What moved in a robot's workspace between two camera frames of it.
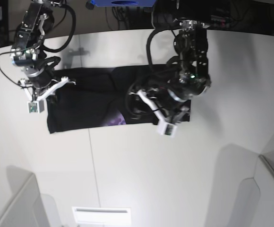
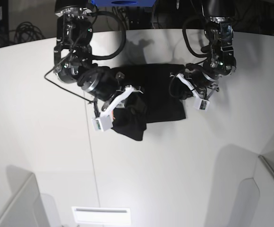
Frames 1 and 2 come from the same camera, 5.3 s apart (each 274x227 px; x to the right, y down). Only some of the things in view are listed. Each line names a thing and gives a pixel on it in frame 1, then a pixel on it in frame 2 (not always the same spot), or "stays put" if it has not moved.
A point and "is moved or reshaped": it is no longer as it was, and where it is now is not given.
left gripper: (40, 83) → (107, 84)
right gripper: (169, 109) → (200, 83)
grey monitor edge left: (26, 207) stays put
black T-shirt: (99, 98) is moved or reshaped
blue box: (124, 3) stays put
